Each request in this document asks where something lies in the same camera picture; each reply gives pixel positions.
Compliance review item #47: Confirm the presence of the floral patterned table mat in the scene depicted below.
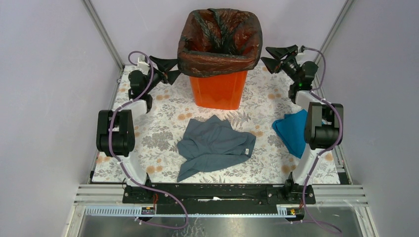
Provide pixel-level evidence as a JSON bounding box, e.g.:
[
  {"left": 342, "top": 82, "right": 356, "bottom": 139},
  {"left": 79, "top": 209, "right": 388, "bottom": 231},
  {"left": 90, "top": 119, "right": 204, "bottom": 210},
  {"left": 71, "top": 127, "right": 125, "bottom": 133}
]
[{"left": 92, "top": 65, "right": 341, "bottom": 185}]

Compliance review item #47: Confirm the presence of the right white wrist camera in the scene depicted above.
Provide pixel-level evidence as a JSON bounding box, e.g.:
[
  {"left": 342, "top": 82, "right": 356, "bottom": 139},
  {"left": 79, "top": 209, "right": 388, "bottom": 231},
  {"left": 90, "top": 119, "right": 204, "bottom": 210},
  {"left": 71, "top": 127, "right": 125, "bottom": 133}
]
[{"left": 298, "top": 45, "right": 306, "bottom": 53}]

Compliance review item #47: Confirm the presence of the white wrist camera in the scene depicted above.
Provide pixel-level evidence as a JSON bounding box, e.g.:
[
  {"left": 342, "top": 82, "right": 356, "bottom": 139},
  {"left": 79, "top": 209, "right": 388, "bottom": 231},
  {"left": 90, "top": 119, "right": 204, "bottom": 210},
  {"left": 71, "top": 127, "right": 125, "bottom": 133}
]
[
  {"left": 298, "top": 45, "right": 306, "bottom": 53},
  {"left": 137, "top": 55, "right": 150, "bottom": 73}
]

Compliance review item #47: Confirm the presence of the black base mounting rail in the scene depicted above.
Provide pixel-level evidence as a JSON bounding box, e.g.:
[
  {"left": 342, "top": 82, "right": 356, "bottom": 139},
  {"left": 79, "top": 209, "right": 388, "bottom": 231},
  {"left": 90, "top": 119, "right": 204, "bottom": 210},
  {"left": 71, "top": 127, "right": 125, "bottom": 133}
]
[{"left": 123, "top": 179, "right": 316, "bottom": 215}]

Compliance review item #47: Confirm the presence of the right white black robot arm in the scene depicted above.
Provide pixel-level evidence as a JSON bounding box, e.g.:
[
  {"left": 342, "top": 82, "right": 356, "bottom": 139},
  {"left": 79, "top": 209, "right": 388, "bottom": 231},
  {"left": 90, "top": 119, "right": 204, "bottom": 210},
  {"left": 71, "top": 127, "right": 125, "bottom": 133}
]
[{"left": 261, "top": 45, "right": 343, "bottom": 186}]

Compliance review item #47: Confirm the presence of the grey-blue cloth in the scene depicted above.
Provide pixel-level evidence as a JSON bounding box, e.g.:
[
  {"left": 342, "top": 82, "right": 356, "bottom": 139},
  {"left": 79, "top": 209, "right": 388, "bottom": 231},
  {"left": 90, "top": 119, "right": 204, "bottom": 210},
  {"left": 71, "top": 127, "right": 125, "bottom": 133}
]
[{"left": 176, "top": 115, "right": 256, "bottom": 183}]

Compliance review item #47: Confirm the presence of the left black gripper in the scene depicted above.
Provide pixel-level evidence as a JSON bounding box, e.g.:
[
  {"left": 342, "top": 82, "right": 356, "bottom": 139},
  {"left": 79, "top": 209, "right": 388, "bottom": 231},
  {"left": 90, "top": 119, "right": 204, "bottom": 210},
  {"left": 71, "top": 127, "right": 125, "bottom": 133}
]
[{"left": 144, "top": 56, "right": 182, "bottom": 94}]

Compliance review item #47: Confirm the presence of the black plastic trash bag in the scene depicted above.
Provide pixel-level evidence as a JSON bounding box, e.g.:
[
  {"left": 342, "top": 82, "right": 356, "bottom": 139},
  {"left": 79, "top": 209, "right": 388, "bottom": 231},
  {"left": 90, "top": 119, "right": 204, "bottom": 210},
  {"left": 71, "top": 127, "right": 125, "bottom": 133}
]
[{"left": 177, "top": 8, "right": 263, "bottom": 78}]

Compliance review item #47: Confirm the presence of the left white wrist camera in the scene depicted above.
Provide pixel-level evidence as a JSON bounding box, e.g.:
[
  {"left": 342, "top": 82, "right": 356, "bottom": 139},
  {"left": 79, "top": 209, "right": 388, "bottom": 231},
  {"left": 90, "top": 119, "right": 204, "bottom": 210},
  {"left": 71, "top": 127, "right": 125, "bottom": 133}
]
[{"left": 137, "top": 55, "right": 150, "bottom": 73}]

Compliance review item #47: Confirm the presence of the orange plastic trash bin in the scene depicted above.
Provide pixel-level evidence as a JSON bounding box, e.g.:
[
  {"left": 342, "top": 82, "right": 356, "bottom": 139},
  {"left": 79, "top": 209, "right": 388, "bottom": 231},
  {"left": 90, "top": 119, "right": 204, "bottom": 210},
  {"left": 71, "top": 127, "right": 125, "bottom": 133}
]
[{"left": 189, "top": 71, "right": 248, "bottom": 110}]

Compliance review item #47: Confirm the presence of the teal blue cloth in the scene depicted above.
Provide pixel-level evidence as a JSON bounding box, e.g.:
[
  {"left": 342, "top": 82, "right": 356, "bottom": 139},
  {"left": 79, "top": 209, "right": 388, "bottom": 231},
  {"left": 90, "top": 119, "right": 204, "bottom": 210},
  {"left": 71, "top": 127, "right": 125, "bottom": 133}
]
[{"left": 272, "top": 110, "right": 307, "bottom": 159}]

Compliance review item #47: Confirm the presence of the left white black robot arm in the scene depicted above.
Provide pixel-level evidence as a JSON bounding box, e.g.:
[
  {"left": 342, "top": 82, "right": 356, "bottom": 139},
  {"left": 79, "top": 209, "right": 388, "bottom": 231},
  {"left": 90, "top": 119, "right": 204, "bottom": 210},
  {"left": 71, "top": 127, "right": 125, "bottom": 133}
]
[{"left": 96, "top": 56, "right": 180, "bottom": 203}]

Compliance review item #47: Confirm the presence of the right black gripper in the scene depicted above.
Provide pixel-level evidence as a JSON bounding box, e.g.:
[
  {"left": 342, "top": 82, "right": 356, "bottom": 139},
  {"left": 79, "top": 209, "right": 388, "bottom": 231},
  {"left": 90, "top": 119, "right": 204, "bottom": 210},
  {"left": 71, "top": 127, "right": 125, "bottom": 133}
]
[{"left": 260, "top": 45, "right": 299, "bottom": 84}]

